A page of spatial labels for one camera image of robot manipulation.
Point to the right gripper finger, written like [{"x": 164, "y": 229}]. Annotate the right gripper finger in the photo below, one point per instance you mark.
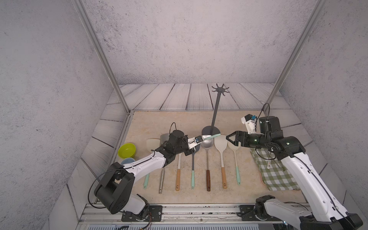
[
  {"x": 233, "y": 136},
  {"x": 234, "y": 142}
]

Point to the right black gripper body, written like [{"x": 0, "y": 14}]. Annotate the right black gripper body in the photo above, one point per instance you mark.
[{"x": 250, "y": 141}]

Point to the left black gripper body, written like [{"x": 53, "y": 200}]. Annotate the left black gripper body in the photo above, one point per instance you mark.
[{"x": 189, "y": 152}]

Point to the cream utensil mint handle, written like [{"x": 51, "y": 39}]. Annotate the cream utensil mint handle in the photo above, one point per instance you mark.
[{"x": 234, "y": 149}]

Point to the utensil light wood handle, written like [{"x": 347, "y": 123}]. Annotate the utensil light wood handle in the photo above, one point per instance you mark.
[{"x": 221, "y": 144}]

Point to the grey utensil mint handle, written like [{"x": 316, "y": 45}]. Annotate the grey utensil mint handle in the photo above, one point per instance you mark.
[{"x": 209, "y": 137}]

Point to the grey spatula mint handle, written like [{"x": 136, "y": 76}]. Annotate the grey spatula mint handle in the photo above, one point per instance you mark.
[{"x": 193, "y": 170}]

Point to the cream spatula light wood handle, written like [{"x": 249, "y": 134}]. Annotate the cream spatula light wood handle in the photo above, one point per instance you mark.
[{"x": 178, "y": 176}]

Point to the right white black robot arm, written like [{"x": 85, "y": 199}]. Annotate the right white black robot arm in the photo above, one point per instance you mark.
[{"x": 326, "y": 213}]

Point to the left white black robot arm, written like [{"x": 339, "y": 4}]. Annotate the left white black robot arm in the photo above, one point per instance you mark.
[{"x": 115, "y": 187}]

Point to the grey utensil rack stand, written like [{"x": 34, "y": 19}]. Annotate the grey utensil rack stand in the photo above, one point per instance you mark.
[{"x": 212, "y": 130}]

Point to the green checkered cloth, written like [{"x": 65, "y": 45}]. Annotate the green checkered cloth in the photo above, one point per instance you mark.
[{"x": 277, "y": 178}]

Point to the light blue mug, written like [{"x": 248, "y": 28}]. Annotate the light blue mug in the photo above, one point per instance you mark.
[{"x": 128, "y": 161}]

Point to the lime green bowl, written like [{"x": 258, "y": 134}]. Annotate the lime green bowl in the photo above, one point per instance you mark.
[{"x": 127, "y": 150}]

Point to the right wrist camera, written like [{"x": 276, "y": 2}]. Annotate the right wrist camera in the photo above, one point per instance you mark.
[{"x": 250, "y": 122}]

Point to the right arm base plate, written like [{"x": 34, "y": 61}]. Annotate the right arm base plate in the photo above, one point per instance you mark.
[{"x": 247, "y": 213}]

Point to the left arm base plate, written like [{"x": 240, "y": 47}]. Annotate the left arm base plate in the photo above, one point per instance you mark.
[{"x": 149, "y": 213}]

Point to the right aluminium frame post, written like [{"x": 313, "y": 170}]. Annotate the right aluminium frame post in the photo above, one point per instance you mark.
[{"x": 313, "y": 19}]

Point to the aluminium frame post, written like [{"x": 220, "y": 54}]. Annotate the aluminium frame post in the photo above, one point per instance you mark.
[
  {"x": 313, "y": 19},
  {"x": 99, "y": 50}
]

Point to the aluminium mounting rail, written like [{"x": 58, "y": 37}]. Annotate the aluminium mounting rail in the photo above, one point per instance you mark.
[{"x": 180, "y": 217}]

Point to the left aluminium frame post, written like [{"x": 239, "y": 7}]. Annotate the left aluminium frame post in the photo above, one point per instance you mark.
[{"x": 99, "y": 50}]

